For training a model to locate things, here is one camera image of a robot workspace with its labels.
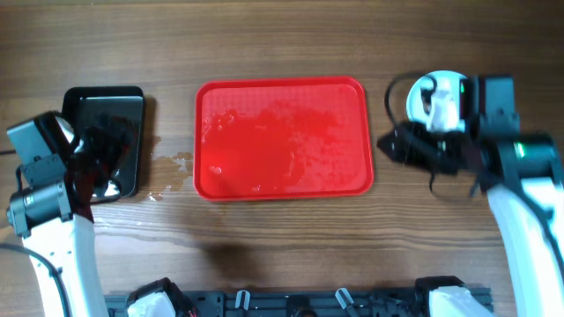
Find white plate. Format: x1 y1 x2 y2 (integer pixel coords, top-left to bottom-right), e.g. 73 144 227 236
405 70 466 132

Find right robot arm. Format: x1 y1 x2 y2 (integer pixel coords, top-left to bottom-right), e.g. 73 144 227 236
377 122 563 316

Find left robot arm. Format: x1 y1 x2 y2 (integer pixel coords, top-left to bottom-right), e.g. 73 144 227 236
7 127 134 316

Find red plastic tray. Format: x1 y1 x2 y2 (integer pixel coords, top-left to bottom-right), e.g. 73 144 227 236
193 77 375 202

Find black rectangular water basin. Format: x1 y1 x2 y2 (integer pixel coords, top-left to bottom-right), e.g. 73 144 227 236
62 86 145 197

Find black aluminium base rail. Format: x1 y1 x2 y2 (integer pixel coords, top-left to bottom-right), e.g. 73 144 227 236
104 288 494 317

